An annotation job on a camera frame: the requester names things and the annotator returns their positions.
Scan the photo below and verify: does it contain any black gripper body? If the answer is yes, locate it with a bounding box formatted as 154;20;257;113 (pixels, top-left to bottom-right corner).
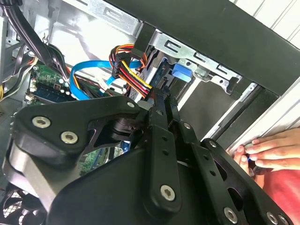
45;149;293;225

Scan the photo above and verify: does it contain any hard disk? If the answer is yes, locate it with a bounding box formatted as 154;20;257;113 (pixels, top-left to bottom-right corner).
138;50;195;94

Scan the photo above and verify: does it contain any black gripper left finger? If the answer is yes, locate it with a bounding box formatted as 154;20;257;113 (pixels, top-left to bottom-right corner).
1;88;184;214

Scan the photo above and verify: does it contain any round black blue-ringed tool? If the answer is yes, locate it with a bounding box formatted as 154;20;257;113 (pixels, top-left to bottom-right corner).
246;154;272;175

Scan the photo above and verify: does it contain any orange red power wire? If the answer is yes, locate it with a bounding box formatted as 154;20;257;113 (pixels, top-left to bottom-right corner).
109;44;156;100

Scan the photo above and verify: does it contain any person's right hand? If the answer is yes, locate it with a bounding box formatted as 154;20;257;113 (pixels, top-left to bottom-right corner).
252;127;300;170

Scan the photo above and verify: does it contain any person's left hand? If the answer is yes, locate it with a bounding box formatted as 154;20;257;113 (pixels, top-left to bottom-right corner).
233;145;263;188

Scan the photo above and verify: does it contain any blue data wire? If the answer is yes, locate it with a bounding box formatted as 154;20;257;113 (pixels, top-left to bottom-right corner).
69;60;143;101

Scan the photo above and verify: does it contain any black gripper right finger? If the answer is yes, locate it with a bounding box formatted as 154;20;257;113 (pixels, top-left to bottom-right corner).
164;86;293;225

